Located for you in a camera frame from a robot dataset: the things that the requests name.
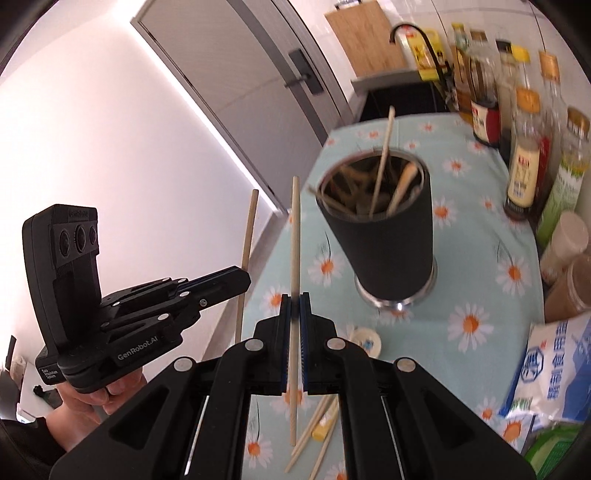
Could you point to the tall clear gold capped bottle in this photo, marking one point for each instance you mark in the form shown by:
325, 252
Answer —
549, 69

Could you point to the dark kitchen sink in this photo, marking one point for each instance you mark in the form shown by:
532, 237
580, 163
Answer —
401, 97

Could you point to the person's left hand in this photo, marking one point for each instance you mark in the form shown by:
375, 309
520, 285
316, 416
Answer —
92, 410

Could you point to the black capped sauce bottle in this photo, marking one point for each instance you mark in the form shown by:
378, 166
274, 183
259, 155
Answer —
505, 69

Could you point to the brown spice jar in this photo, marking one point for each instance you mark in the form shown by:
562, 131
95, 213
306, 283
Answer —
572, 290

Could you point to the yellow capped bottle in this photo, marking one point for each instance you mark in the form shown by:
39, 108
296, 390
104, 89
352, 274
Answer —
521, 57

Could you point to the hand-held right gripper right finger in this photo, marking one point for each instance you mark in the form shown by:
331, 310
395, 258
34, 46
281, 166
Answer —
304, 341

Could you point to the daisy print tablecloth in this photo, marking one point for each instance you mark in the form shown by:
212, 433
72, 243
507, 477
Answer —
480, 258

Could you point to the yellow oil bottle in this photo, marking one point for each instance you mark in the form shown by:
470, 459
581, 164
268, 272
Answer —
461, 60

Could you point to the grey door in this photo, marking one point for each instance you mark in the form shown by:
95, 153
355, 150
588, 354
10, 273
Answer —
221, 55

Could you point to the green label bottle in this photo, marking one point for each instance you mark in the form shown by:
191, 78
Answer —
565, 184

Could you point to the dark bottle with red label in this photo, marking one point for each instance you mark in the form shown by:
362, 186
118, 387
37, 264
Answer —
485, 120

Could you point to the pile of wooden chopsticks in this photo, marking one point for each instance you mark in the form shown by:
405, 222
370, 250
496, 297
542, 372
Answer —
300, 451

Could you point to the single wooden chopstick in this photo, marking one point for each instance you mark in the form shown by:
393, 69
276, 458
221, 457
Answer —
295, 240
247, 230
387, 138

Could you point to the yellow dish soap bottle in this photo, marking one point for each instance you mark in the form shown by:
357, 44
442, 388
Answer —
418, 50

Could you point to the black cylindrical utensil holder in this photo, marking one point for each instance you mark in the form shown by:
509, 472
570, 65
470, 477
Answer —
383, 249

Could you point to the black faucet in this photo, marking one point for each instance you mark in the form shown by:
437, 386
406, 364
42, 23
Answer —
434, 50

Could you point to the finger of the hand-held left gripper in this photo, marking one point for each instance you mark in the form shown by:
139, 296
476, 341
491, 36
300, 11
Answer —
212, 302
217, 279

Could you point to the green sugar bag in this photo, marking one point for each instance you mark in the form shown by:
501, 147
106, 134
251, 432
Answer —
554, 452

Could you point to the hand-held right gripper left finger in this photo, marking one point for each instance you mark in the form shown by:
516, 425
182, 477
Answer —
287, 341

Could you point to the wooden cutting board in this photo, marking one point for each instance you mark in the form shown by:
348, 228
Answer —
364, 37

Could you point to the orange capped soy sauce bottle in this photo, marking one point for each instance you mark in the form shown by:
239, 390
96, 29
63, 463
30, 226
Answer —
524, 170

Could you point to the white and blue salt bag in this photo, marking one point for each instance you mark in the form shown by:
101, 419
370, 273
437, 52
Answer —
554, 364

